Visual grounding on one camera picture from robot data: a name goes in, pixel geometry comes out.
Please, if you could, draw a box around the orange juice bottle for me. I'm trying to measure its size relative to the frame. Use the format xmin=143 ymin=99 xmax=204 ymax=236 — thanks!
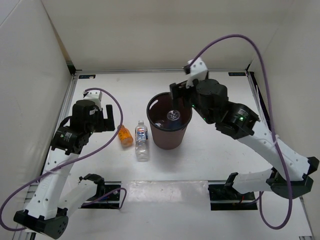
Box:
xmin=118 ymin=125 xmax=134 ymax=148

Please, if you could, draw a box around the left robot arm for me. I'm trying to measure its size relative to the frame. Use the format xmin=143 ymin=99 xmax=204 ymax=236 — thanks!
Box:
xmin=13 ymin=100 xmax=115 ymax=240

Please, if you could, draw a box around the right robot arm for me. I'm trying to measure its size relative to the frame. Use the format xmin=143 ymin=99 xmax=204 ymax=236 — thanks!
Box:
xmin=169 ymin=79 xmax=320 ymax=200

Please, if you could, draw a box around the brown plastic bin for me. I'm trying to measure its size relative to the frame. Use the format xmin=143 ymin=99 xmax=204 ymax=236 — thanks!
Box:
xmin=146 ymin=92 xmax=193 ymax=150

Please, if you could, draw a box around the clear bottle orange blue label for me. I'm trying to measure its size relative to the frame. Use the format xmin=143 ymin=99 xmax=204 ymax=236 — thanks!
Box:
xmin=135 ymin=120 xmax=149 ymax=162

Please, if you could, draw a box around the right blue corner sticker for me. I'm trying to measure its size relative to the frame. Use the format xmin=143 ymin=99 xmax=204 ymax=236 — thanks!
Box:
xmin=228 ymin=72 xmax=247 ymax=77

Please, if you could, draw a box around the blue corner sticker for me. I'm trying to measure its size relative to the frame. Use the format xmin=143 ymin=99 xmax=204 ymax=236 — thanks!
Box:
xmin=228 ymin=72 xmax=247 ymax=77
xmin=78 ymin=74 xmax=96 ymax=79

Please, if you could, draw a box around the left blue corner sticker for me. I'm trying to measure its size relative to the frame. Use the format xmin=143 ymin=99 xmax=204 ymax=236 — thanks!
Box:
xmin=78 ymin=74 xmax=96 ymax=79

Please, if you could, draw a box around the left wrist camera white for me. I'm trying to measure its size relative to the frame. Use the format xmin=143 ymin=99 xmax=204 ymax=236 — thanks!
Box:
xmin=83 ymin=90 xmax=103 ymax=111

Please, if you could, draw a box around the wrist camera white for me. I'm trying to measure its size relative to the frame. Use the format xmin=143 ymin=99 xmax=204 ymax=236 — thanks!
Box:
xmin=183 ymin=57 xmax=209 ymax=89
xmin=83 ymin=90 xmax=103 ymax=111

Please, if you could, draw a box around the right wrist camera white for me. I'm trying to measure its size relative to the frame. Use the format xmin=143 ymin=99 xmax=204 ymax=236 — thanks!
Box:
xmin=183 ymin=57 xmax=209 ymax=89

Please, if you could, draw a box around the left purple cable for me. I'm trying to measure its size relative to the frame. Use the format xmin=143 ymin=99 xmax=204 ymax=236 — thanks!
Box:
xmin=0 ymin=87 xmax=127 ymax=231

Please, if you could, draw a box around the purple cable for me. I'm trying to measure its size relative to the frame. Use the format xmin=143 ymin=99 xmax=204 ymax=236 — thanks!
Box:
xmin=188 ymin=33 xmax=293 ymax=230
xmin=0 ymin=87 xmax=127 ymax=231

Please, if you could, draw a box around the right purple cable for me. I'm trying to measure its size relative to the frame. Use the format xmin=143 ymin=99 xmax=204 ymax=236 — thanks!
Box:
xmin=188 ymin=33 xmax=293 ymax=230

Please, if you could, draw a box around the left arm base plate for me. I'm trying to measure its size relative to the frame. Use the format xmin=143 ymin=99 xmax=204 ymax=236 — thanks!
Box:
xmin=81 ymin=181 xmax=124 ymax=210

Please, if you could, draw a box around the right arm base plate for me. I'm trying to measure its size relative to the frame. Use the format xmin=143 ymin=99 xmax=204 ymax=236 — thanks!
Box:
xmin=207 ymin=181 xmax=258 ymax=211

